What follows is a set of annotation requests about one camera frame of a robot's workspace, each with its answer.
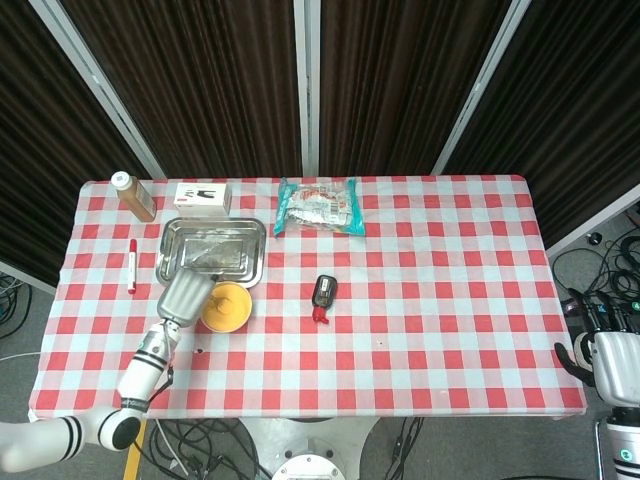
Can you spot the yellow floor tape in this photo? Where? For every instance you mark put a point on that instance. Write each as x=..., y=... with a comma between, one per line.
x=134, y=450

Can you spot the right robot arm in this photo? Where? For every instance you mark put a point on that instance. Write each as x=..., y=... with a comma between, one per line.
x=622, y=440

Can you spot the small black round object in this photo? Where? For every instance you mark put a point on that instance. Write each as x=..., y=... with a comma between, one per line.
x=595, y=238

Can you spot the dark brown curtain panel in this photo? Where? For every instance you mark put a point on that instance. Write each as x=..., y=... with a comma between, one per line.
x=395, y=85
x=575, y=100
x=200, y=85
x=40, y=150

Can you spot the white round bowl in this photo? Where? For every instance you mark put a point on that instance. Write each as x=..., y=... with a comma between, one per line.
x=226, y=327

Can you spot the white metal partition base rail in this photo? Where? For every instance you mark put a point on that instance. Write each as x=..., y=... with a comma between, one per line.
x=595, y=222
x=25, y=277

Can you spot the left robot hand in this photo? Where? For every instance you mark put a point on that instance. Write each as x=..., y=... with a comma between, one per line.
x=185, y=297

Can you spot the metal tray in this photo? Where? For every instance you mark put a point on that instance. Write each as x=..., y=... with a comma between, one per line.
x=215, y=245

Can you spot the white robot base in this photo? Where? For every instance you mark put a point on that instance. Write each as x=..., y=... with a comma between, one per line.
x=310, y=445

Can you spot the white metal partition post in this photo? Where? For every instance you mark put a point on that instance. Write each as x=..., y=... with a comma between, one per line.
x=307, y=85
x=100, y=85
x=482, y=85

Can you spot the red white checkered tablecloth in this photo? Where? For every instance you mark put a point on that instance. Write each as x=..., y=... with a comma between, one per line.
x=400, y=325

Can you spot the red white marker pen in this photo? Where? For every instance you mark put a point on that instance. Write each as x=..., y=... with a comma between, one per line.
x=132, y=265

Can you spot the brown juice bottle white cap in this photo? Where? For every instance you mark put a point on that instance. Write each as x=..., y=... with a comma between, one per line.
x=137, y=200

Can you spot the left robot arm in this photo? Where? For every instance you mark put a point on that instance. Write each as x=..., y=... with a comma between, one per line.
x=140, y=375

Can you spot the white cardboard product box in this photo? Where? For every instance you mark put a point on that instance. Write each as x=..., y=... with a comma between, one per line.
x=202, y=197

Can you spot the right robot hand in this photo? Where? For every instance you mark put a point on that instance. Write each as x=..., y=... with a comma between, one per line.
x=617, y=365

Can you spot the teal silver snack bag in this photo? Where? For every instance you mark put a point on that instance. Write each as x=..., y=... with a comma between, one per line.
x=320, y=207

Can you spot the black bottle red cap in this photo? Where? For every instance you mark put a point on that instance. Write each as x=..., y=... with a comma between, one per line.
x=324, y=292

